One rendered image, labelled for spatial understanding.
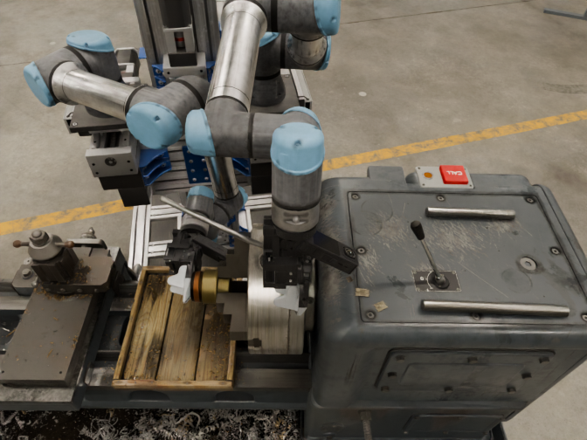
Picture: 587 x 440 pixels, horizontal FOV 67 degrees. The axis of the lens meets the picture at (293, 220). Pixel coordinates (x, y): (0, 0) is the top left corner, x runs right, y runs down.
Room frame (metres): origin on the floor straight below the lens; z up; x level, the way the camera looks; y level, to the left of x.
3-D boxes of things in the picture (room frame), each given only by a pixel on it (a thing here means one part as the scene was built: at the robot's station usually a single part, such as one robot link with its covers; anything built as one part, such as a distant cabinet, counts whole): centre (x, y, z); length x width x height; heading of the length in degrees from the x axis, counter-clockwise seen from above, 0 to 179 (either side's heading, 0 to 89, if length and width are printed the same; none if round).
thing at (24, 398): (0.57, 0.66, 0.90); 0.47 x 0.30 x 0.06; 2
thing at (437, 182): (0.83, -0.37, 1.23); 0.13 x 0.08 x 0.05; 92
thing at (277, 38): (1.30, 0.11, 1.33); 0.13 x 0.12 x 0.14; 89
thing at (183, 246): (0.69, 0.27, 1.08); 0.12 x 0.09 x 0.08; 1
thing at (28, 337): (0.59, 0.61, 0.95); 0.43 x 0.17 x 0.05; 2
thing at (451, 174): (0.83, -0.40, 1.26); 0.06 x 0.06 x 0.02; 2
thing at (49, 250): (0.65, 0.61, 1.13); 0.08 x 0.08 x 0.03
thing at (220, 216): (0.86, 0.26, 0.98); 0.11 x 0.08 x 0.11; 149
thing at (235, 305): (0.50, 0.12, 1.09); 0.12 x 0.11 x 0.05; 2
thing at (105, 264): (0.65, 0.58, 0.99); 0.20 x 0.10 x 0.05; 92
